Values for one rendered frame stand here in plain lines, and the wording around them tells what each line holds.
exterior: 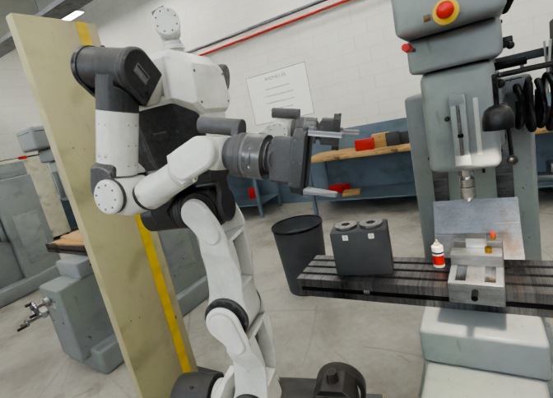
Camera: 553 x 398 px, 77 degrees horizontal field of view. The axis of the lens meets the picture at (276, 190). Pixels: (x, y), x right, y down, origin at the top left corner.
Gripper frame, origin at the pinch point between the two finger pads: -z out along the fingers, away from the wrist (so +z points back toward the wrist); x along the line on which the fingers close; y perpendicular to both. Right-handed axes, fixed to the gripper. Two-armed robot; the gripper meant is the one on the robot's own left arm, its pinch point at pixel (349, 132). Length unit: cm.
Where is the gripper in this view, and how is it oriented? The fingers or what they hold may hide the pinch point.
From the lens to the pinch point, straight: 119.1
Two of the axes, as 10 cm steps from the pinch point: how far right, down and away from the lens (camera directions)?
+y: 1.9, -3.5, 9.2
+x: 0.2, -9.3, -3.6
